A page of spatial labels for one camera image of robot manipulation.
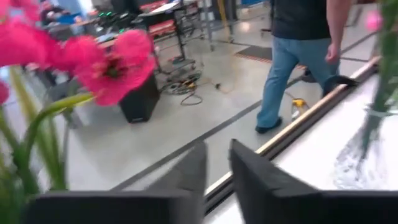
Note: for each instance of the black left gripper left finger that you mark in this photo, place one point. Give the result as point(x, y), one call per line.
point(124, 207)

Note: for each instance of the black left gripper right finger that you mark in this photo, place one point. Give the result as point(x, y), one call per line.
point(295, 207)

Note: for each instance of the clear glass vase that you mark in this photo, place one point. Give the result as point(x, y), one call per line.
point(357, 168)

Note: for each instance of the red blossom stem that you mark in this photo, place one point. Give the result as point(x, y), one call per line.
point(21, 46)
point(3, 92)
point(124, 68)

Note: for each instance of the yellow capped clear bottle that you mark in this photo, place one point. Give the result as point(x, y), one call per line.
point(299, 107)

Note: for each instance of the black speaker box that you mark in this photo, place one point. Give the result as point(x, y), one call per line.
point(140, 102)

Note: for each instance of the person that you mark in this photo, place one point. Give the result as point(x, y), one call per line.
point(295, 62)

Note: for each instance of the person's hand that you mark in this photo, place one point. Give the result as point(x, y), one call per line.
point(332, 54)

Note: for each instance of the dark floor mat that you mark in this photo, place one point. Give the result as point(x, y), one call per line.
point(258, 53)

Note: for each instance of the black cart with red bins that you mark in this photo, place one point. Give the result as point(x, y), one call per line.
point(164, 28)

